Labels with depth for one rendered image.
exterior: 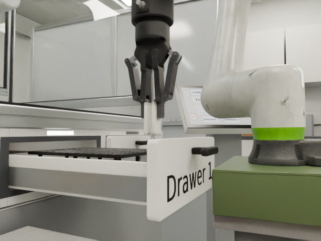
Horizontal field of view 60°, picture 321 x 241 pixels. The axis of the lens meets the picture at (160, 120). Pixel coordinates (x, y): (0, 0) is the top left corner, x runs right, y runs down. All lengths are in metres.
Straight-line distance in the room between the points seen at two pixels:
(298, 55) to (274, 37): 0.37
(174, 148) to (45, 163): 0.23
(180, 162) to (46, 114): 0.33
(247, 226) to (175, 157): 0.30
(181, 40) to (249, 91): 1.69
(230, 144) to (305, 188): 0.94
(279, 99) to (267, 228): 0.29
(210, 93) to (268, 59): 3.10
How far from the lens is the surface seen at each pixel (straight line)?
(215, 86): 0.81
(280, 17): 4.43
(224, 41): 0.88
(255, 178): 0.62
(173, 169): 0.42
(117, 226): 0.90
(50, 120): 0.66
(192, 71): 2.29
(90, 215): 0.79
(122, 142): 0.84
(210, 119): 1.39
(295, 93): 0.73
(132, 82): 0.61
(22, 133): 0.61
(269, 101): 0.72
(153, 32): 0.59
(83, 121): 0.74
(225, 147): 1.51
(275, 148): 0.72
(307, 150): 0.74
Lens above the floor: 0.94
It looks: 3 degrees up
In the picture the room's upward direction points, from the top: straight up
